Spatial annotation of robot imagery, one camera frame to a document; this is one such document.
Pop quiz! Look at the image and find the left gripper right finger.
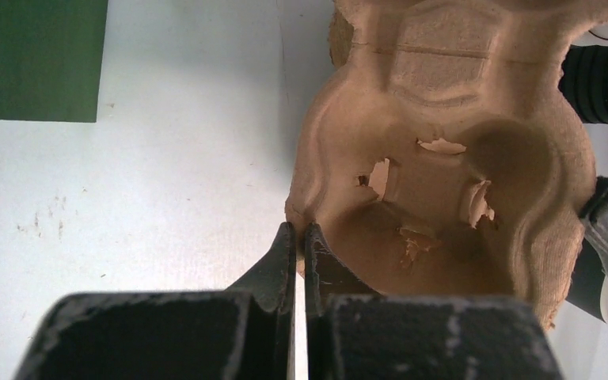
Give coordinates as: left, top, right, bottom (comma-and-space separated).
303, 223, 562, 379

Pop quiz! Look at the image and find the green paper bag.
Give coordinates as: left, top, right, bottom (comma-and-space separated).
0, 0, 108, 123

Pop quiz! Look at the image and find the black paper coffee cup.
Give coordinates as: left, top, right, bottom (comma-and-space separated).
567, 240, 608, 325

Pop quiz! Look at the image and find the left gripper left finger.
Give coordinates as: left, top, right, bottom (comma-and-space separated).
15, 222, 296, 379

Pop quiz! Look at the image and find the stack of black lids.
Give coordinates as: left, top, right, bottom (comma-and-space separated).
559, 46, 608, 124

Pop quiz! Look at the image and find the single brown pulp cup carrier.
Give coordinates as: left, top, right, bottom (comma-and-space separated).
285, 1, 608, 328

